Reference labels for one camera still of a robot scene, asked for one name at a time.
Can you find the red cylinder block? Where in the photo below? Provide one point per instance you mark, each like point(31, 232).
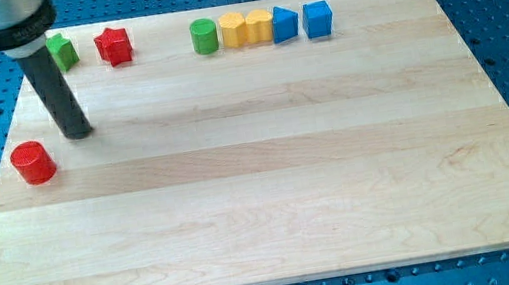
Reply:
point(33, 162)

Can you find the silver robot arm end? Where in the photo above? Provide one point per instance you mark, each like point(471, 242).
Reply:
point(23, 24)

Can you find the yellow heart block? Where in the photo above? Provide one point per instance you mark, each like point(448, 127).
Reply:
point(259, 26)

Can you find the yellow pentagon block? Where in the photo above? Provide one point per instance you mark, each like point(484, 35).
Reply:
point(233, 29)

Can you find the green cylinder block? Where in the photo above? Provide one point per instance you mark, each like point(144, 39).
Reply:
point(204, 36)

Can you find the light wooden board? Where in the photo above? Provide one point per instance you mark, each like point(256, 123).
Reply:
point(382, 145)

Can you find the blue triangle block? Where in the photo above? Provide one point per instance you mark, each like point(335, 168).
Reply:
point(285, 24)

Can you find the blue cube block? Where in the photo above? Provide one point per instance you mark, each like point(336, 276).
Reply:
point(317, 19)

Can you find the red star block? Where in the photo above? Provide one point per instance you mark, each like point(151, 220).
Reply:
point(114, 46)

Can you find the green star block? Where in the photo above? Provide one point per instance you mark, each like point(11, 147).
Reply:
point(62, 51)

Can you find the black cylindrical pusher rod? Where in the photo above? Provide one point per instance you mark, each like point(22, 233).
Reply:
point(48, 82)

